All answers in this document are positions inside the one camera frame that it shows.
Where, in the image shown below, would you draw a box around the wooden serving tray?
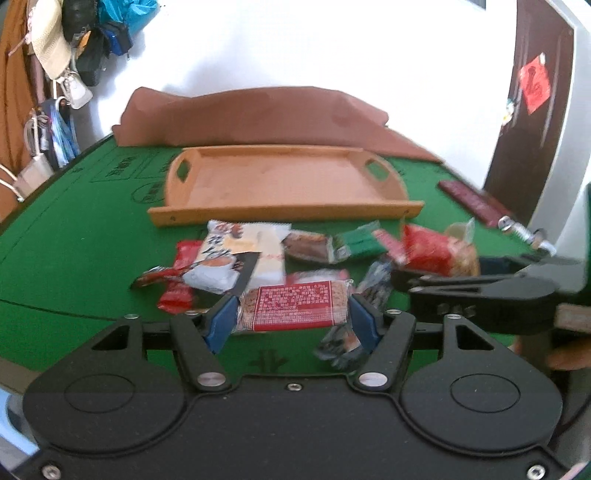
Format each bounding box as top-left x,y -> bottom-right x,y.
148,145 -> 425,227

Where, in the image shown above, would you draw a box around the white small pouch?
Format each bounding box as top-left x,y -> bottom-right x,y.
57,70 -> 93,110

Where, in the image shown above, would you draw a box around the black coffee stick sachet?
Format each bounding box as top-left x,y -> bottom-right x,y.
315,257 -> 394,372

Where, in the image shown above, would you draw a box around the small red candy bar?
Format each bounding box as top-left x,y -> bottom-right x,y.
157,240 -> 202,315

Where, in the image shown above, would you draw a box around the brown cloth cover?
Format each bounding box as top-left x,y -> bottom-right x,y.
112,87 -> 438,162

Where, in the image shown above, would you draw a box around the red coffee stick sachet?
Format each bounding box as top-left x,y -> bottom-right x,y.
129,266 -> 184,289

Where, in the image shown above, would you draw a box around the red label sesame cracker pack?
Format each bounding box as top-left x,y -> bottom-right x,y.
235,280 -> 349,332

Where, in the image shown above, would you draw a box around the black hanging bag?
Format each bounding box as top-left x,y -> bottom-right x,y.
62,0 -> 133,87

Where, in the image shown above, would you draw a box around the phone charm strap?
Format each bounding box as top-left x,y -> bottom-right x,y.
497,215 -> 559,257

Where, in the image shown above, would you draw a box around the orange hanging coat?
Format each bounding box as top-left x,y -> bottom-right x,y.
0,0 -> 37,220

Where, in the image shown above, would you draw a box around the red diamond door sticker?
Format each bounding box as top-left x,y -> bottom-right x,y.
519,53 -> 551,115

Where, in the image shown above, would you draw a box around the beige cap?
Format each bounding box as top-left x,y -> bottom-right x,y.
28,0 -> 71,80

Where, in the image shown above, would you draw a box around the clear jelly cup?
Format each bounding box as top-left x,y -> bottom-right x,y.
444,218 -> 476,244

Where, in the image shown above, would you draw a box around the dark brown door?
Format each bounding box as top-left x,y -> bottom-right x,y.
484,1 -> 575,223

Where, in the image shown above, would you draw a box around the white flower cake snack pack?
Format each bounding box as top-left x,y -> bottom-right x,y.
183,220 -> 291,294

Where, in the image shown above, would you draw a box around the person's right hand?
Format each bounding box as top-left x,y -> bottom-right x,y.
510,303 -> 590,372

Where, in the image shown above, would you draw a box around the red peanut snack bag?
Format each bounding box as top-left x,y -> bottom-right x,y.
373,224 -> 481,277

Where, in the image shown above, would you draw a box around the blue striped lanyards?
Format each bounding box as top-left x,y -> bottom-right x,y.
38,97 -> 82,169

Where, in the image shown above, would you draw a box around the brown almond chocolate pack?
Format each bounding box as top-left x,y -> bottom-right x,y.
283,230 -> 334,264

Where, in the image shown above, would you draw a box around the green snack packet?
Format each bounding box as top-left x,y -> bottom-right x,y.
332,221 -> 387,263

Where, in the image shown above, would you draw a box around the white paper shopping bag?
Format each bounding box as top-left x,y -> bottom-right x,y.
0,154 -> 53,202

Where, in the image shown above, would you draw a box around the dark red smartphone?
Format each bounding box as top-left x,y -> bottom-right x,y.
438,180 -> 512,228

